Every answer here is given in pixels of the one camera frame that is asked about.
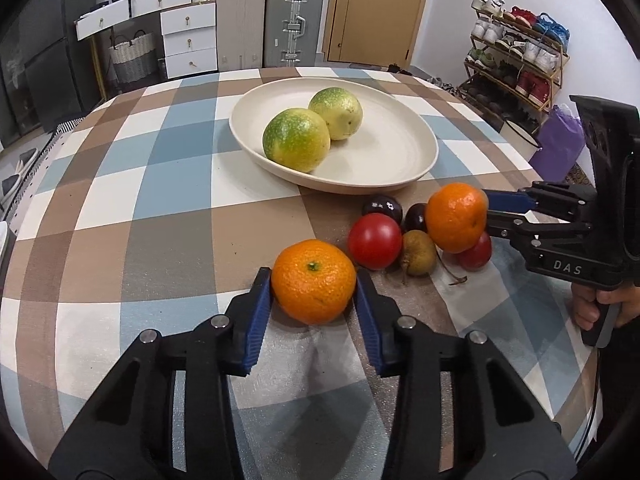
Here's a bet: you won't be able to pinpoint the person's right hand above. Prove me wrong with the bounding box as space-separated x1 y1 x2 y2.
571 282 640 330

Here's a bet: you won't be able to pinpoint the brown longan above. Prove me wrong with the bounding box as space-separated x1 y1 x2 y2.
399 230 439 286

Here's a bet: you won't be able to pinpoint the dark refrigerator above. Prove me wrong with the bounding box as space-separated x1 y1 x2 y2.
0 0 96 136

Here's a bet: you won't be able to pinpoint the checked tablecloth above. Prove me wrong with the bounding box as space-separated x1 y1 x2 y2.
0 66 606 480

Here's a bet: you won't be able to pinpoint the rows of shoes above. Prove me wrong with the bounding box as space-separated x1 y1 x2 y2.
467 0 571 121

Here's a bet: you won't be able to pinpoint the white bucket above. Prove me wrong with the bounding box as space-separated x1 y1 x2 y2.
502 120 542 161

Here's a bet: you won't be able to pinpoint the woven storage basket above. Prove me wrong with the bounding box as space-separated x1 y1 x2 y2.
109 30 160 83

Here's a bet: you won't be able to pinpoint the dark cherry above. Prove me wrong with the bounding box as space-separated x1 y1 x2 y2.
403 203 429 235
362 194 404 226

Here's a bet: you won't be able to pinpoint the purple bag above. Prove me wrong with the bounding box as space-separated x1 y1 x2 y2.
529 105 586 183

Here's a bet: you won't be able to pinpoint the striped floor mat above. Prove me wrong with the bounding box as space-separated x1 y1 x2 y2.
50 117 87 134

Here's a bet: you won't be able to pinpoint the green yellow passion fruit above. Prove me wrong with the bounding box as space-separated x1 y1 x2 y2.
308 87 364 141
262 108 332 173

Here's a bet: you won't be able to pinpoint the wooden door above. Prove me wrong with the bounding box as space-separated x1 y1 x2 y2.
322 0 435 68

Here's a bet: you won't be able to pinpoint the beige suitcase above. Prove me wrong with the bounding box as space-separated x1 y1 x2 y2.
216 0 267 72

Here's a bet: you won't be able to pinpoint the silver suitcase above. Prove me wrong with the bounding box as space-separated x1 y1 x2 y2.
265 0 325 67

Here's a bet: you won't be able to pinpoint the cream round plate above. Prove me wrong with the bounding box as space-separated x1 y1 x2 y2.
229 77 440 195

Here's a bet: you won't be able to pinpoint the metal shoe rack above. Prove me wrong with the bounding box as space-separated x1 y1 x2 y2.
460 0 571 133

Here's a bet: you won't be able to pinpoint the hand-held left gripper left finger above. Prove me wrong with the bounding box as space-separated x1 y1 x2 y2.
47 266 273 480

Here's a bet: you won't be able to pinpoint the white drawer cabinet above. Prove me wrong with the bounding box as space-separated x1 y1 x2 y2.
75 0 219 81

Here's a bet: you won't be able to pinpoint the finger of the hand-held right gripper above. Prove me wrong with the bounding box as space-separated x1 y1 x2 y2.
486 212 591 242
482 181 596 221

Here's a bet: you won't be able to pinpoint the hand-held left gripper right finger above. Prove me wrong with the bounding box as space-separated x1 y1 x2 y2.
354 267 578 480

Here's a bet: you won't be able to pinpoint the red tomato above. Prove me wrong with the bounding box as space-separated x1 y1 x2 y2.
457 231 493 272
348 213 404 271

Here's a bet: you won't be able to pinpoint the orange mandarin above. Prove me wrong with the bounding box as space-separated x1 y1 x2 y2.
425 182 489 254
271 239 358 326

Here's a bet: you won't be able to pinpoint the grey white slipper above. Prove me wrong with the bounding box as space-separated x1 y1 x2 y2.
12 147 40 173
0 175 23 207

